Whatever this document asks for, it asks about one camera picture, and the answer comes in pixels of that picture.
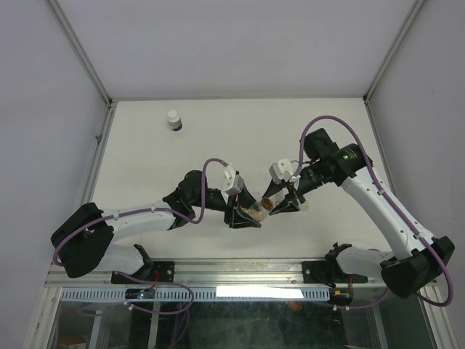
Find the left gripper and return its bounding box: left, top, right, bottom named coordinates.
left=190, top=184, right=263, bottom=228

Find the clear bottle gold cap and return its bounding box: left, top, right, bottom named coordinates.
left=246, top=198, right=270, bottom=222

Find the weekly pill organizer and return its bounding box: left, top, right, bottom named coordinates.
left=299, top=201, right=310, bottom=212

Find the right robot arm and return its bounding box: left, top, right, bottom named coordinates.
left=265, top=129, right=455, bottom=299

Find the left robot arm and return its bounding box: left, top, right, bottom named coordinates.
left=50, top=170, right=261, bottom=283

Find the white cap pill bottle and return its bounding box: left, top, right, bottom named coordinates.
left=167, top=109, right=182, bottom=132

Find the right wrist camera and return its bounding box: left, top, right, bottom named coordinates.
left=269, top=159, right=300, bottom=185

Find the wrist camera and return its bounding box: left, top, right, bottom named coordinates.
left=269, top=159, right=300, bottom=185
left=221, top=164, right=244, bottom=196

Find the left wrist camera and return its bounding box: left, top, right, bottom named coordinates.
left=221, top=164, right=244, bottom=196

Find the aluminium mounting rail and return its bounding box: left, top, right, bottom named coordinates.
left=46, top=257, right=435, bottom=288

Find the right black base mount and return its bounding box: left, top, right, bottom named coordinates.
left=302, top=260, right=368, bottom=287

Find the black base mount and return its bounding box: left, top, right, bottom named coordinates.
left=302, top=260, right=368, bottom=287
left=110, top=260, right=175, bottom=284

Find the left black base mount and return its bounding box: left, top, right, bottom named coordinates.
left=110, top=260, right=175, bottom=284

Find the slotted cable duct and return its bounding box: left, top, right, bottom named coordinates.
left=61, top=286, right=330, bottom=302

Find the left aluminium frame post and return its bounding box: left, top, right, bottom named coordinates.
left=46, top=0, right=113, bottom=105

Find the aluminium frame post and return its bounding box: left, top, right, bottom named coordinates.
left=46, top=0, right=113, bottom=105
left=363, top=0, right=426, bottom=103

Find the right aluminium frame post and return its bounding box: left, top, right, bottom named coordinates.
left=363, top=0, right=426, bottom=103

